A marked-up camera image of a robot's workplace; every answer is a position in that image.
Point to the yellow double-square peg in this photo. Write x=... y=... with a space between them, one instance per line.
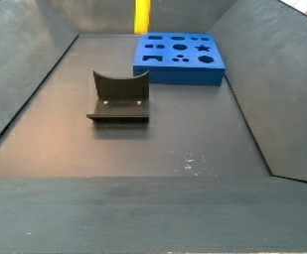
x=141 y=16

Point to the blue foam shape board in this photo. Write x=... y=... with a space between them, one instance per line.
x=178 y=58

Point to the black curved peg stand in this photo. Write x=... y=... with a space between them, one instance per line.
x=122 y=97

